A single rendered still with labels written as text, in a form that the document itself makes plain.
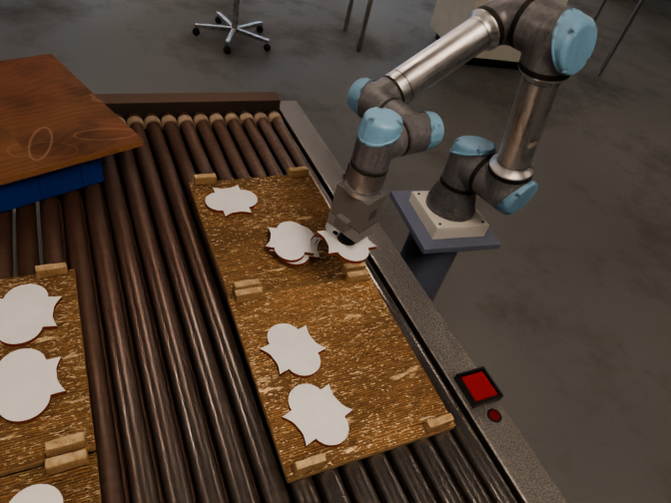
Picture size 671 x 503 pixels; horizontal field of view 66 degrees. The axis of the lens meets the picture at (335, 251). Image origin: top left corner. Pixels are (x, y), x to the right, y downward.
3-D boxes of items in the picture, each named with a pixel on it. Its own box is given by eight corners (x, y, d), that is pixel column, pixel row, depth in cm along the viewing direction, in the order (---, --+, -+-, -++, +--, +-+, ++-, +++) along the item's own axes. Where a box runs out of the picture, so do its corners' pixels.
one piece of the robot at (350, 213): (329, 172, 100) (314, 234, 111) (363, 196, 96) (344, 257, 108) (359, 156, 106) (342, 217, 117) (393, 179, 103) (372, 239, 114)
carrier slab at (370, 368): (367, 278, 128) (368, 274, 127) (453, 429, 103) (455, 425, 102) (227, 302, 114) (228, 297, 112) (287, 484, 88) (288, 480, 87)
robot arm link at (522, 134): (492, 181, 152) (553, -13, 112) (533, 210, 144) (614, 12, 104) (463, 197, 148) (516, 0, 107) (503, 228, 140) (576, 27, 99)
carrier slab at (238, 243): (308, 177, 154) (309, 173, 152) (366, 276, 128) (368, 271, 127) (188, 187, 139) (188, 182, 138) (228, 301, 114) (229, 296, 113)
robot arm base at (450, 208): (454, 190, 167) (465, 164, 161) (482, 219, 158) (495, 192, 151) (416, 195, 161) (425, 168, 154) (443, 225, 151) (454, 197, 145)
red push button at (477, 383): (479, 373, 115) (482, 370, 114) (495, 397, 111) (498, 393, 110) (458, 380, 112) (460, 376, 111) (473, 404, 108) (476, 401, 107)
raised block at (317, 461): (323, 457, 91) (325, 450, 90) (326, 467, 90) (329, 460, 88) (291, 467, 89) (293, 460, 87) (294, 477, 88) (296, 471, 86)
